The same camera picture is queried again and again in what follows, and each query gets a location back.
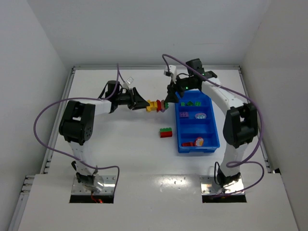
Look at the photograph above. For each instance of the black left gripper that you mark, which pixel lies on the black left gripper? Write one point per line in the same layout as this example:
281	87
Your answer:
132	98

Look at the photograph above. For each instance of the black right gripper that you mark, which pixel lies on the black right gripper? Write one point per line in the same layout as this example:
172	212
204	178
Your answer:
175	88

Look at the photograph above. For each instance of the yellow lego piece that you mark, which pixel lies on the yellow lego piece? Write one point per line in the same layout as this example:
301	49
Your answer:
152	106

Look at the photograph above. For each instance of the purple curved lego brick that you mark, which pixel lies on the purple curved lego brick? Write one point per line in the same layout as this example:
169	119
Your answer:
184	115

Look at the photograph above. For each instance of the red curved lego brick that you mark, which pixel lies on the red curved lego brick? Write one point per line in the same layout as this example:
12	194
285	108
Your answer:
188	144

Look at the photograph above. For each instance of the red flower lego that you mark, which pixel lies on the red flower lego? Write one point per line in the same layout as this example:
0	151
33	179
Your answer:
199	142

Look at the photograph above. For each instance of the purple flower lego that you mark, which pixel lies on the purple flower lego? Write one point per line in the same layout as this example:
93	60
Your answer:
200	116

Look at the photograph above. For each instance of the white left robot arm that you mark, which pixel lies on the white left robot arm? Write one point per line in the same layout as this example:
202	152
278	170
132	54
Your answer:
77	125

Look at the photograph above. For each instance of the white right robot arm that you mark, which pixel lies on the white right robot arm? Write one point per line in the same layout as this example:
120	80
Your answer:
240	125

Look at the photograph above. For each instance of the green top lego brick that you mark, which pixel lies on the green top lego brick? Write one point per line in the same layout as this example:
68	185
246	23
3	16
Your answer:
165	130

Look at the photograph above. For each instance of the red bottom lego brick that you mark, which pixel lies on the red bottom lego brick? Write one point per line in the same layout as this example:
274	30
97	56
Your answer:
166	134

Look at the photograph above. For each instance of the blue compartment bin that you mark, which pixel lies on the blue compartment bin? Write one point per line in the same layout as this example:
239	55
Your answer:
188	129

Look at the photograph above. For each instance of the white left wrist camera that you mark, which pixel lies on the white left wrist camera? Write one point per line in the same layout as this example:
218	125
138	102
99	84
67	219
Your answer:
127	83

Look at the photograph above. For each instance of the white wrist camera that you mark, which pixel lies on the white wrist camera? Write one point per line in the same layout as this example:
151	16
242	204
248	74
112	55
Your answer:
127	83
171	71

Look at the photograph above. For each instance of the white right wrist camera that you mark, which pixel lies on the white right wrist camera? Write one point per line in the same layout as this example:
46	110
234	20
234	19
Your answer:
171	71

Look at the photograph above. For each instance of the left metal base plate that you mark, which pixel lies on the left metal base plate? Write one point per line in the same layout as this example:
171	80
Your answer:
103	185

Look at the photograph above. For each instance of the metal base plate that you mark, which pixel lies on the metal base plate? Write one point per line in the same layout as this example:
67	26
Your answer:
103	185
210	188

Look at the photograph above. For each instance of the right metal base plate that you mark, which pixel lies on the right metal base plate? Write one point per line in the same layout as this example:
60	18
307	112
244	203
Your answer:
210	188

